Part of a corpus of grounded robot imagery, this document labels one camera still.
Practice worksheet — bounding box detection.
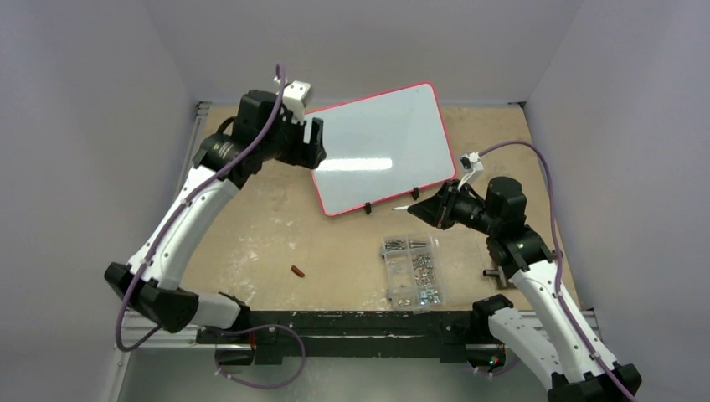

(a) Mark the pink framed whiteboard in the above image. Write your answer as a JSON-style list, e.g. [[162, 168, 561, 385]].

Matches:
[[306, 82, 456, 217]]

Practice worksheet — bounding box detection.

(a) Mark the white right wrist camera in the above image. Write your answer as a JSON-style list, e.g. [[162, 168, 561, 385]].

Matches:
[[458, 152, 484, 190]]

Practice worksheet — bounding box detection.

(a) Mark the black metal bracket tool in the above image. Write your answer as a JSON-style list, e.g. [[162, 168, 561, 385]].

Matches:
[[483, 242, 560, 289]]

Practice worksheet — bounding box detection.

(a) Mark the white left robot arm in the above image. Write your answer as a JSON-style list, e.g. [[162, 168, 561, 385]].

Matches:
[[105, 82, 327, 343]]

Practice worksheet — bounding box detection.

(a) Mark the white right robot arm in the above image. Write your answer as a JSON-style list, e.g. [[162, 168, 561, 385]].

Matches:
[[406, 177, 642, 401]]

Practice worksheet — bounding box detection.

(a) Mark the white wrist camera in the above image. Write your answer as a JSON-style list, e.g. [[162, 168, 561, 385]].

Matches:
[[458, 152, 484, 190], [282, 80, 312, 123]]

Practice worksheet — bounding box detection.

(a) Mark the aluminium table frame rail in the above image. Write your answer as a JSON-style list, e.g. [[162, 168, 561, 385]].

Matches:
[[100, 101, 256, 402]]

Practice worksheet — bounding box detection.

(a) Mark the brown marker cap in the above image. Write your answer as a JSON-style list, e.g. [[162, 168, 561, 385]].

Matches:
[[291, 265, 306, 278]]

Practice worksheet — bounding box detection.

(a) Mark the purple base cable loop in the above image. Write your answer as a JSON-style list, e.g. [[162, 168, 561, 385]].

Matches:
[[214, 324, 306, 390]]

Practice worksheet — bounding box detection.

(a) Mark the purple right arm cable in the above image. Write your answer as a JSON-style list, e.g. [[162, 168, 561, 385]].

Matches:
[[477, 140, 639, 402]]

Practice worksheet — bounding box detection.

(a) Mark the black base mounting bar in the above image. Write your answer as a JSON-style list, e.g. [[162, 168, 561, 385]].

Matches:
[[196, 295, 513, 367]]

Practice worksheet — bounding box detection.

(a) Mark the clear screw organizer box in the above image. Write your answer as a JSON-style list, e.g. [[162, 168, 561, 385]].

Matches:
[[380, 233, 446, 313]]

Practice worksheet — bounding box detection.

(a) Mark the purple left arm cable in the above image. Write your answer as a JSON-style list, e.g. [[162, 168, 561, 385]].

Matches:
[[115, 64, 290, 353]]

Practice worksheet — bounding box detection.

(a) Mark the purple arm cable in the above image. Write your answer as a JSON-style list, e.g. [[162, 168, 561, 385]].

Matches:
[[477, 140, 639, 402], [115, 64, 290, 353]]

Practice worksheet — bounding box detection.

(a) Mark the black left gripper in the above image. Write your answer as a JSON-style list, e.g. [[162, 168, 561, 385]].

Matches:
[[260, 110, 325, 169]]

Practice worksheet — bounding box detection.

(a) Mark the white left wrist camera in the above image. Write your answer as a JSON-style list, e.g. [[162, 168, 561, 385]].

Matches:
[[282, 80, 312, 123]]

